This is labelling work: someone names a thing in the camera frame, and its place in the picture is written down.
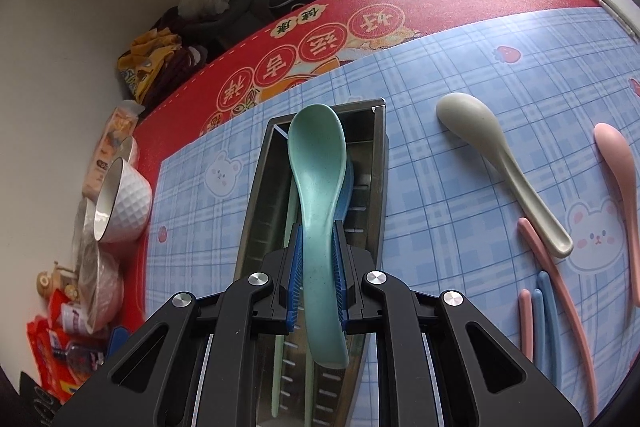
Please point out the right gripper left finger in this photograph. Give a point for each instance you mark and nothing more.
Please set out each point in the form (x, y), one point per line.
(194, 361)

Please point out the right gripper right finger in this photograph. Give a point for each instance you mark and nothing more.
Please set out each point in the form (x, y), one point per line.
(440, 360)

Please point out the blue chopstick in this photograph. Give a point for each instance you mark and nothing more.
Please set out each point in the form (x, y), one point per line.
(539, 329)
(551, 315)

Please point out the white spoon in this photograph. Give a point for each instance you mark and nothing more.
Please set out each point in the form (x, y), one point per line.
(473, 122)

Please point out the green spoon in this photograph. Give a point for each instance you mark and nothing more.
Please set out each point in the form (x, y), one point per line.
(317, 152)

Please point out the pink spoon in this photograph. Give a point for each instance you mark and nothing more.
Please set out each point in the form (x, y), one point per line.
(617, 155)

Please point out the stainless steel utensil tray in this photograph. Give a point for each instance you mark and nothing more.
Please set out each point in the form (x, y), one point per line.
(312, 395)

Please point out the small glass bottle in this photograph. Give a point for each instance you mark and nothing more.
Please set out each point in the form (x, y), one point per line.
(79, 357)

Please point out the plastic wrapped bowl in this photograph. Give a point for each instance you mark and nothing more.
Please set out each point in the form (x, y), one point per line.
(99, 283)

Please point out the red snack packet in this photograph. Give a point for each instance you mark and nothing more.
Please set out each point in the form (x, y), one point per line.
(63, 323)

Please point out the long pink chopstick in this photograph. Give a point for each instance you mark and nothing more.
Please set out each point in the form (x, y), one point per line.
(541, 254)

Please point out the small wooden figure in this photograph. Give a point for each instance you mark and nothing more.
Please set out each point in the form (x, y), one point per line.
(58, 279)

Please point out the white dimpled bowl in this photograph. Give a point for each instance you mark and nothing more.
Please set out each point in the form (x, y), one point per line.
(123, 206)

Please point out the tissue pack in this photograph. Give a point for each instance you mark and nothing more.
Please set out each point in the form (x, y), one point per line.
(121, 124)

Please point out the pile of clothes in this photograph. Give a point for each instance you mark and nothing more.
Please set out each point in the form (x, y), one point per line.
(159, 61)

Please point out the red table mat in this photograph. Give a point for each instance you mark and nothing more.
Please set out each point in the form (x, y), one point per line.
(189, 112)

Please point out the silver pen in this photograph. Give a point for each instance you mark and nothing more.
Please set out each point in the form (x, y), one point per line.
(625, 13)

